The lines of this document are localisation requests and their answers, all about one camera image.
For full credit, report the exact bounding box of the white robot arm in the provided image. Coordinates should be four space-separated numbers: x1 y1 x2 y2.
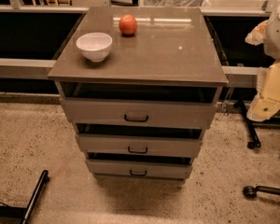
245 4 280 122

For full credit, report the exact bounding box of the grey top drawer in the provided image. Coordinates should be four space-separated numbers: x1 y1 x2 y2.
60 98 217 129

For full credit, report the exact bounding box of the black stand leg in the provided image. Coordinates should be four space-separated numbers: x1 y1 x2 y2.
0 170 49 224
237 100 261 149

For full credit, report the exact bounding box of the grey bottom drawer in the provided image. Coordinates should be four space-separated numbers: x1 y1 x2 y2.
85 159 192 180

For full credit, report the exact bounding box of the black stand leg left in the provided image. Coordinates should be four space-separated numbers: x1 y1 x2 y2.
0 170 49 224

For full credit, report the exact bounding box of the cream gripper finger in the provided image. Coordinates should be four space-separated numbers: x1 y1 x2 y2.
245 21 268 46

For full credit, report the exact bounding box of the red apple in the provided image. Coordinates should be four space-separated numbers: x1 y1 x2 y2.
119 14 137 35

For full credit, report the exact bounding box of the black caster leg right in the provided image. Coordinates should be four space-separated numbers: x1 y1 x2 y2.
243 186 280 199

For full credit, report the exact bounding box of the grey metal railing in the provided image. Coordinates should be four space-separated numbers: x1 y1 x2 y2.
0 0 280 79

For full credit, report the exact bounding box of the white bowl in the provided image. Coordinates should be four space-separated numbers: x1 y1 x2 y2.
76 33 113 63

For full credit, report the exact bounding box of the grey drawer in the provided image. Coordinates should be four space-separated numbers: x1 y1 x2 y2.
60 98 217 129
85 159 192 180
76 134 201 158

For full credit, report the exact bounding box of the grey middle drawer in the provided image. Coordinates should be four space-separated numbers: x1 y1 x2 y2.
76 134 201 158

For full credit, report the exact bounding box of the black stand leg behind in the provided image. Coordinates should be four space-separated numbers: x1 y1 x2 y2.
237 100 261 149

